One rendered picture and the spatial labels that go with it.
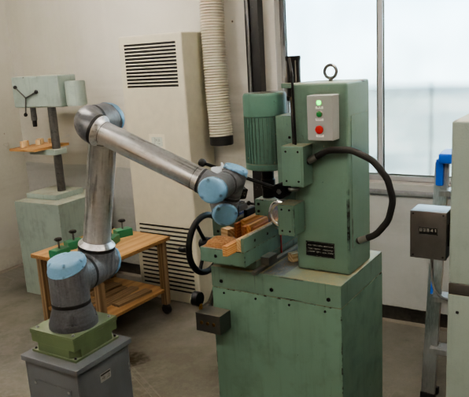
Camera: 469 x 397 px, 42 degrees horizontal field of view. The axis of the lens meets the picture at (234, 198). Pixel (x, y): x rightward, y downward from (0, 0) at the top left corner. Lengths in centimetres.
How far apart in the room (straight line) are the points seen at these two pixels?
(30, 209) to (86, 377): 236
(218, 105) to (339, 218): 179
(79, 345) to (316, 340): 89
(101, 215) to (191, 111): 164
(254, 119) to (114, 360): 110
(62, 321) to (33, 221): 225
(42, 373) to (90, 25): 293
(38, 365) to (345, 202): 133
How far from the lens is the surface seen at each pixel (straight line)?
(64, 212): 447
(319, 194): 234
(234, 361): 267
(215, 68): 393
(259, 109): 243
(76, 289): 242
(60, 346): 248
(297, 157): 226
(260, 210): 257
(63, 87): 448
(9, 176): 544
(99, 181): 243
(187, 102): 394
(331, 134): 221
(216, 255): 243
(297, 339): 246
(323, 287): 232
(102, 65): 476
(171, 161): 211
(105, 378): 254
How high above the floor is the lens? 163
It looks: 13 degrees down
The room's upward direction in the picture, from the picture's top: 3 degrees counter-clockwise
